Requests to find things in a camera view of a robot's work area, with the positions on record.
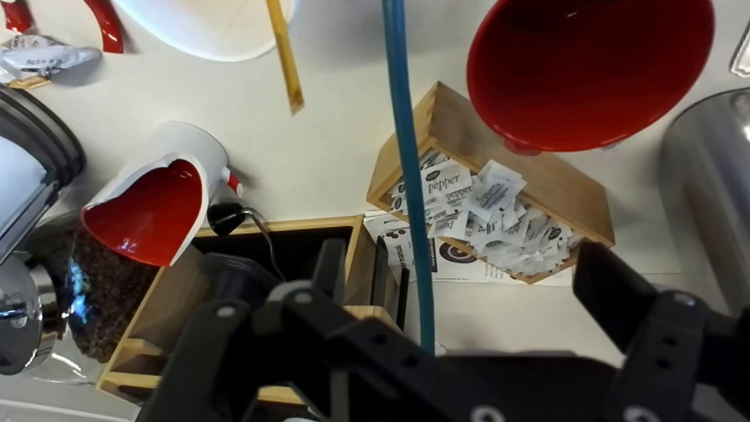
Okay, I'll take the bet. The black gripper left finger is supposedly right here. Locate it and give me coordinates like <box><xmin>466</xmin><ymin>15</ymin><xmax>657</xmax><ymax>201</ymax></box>
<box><xmin>135</xmin><ymin>237</ymin><xmax>453</xmax><ymax>422</ymax></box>

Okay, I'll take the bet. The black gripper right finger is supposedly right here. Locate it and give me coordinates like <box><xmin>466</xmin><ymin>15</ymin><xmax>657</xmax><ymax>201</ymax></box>
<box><xmin>573</xmin><ymin>240</ymin><xmax>750</xmax><ymax>422</ymax></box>

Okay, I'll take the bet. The yellow wooden stick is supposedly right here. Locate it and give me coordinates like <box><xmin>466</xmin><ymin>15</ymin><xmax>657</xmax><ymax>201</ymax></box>
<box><xmin>263</xmin><ymin>0</ymin><xmax>306</xmax><ymax>118</ymax></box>

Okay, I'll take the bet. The heart-shaped white red mug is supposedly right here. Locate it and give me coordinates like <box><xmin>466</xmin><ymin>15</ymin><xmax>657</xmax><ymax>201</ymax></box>
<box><xmin>80</xmin><ymin>120</ymin><xmax>244</xmax><ymax>271</ymax></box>

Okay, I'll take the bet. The silver metal bin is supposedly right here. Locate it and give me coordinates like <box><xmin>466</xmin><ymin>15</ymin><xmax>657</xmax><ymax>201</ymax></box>
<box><xmin>657</xmin><ymin>84</ymin><xmax>750</xmax><ymax>316</ymax></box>

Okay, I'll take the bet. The wooden organiser shelf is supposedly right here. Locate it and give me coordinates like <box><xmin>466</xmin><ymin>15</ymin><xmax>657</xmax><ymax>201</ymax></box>
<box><xmin>95</xmin><ymin>213</ymin><xmax>409</xmax><ymax>407</ymax></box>

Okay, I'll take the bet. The wooden box of sachets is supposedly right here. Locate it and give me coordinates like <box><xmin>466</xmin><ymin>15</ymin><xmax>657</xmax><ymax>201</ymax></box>
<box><xmin>366</xmin><ymin>80</ymin><xmax>618</xmax><ymax>286</ymax></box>

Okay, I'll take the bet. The coffee bean container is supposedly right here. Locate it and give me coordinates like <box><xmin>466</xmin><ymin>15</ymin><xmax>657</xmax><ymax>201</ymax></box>
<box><xmin>63</xmin><ymin>223</ymin><xmax>159</xmax><ymax>365</ymax></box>

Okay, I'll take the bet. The red bowl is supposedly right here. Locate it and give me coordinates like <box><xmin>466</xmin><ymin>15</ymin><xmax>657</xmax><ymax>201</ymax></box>
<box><xmin>464</xmin><ymin>0</ymin><xmax>716</xmax><ymax>156</ymax></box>

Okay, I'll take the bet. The chrome metal part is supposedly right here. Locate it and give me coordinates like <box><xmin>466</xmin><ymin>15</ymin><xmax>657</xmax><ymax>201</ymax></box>
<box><xmin>0</xmin><ymin>248</ymin><xmax>65</xmax><ymax>377</ymax></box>

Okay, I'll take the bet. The grey coffee machine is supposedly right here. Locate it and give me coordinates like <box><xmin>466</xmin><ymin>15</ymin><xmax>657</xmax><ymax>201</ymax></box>
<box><xmin>0</xmin><ymin>84</ymin><xmax>88</xmax><ymax>267</ymax></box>

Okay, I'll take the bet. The red and white figurine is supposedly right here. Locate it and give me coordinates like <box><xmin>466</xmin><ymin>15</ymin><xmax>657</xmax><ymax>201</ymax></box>
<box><xmin>0</xmin><ymin>0</ymin><xmax>129</xmax><ymax>57</ymax></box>

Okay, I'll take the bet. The crumpled silver foil packet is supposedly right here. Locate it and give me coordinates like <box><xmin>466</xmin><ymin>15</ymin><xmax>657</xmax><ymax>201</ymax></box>
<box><xmin>0</xmin><ymin>33</ymin><xmax>105</xmax><ymax>90</ymax></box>

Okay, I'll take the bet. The black cable on organiser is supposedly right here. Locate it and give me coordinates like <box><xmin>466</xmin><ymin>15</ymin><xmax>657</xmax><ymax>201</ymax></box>
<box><xmin>203</xmin><ymin>200</ymin><xmax>289</xmax><ymax>281</ymax></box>

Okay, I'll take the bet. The blue cable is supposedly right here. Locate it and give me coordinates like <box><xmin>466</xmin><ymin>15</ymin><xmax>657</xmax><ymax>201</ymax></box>
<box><xmin>380</xmin><ymin>0</ymin><xmax>439</xmax><ymax>357</ymax></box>

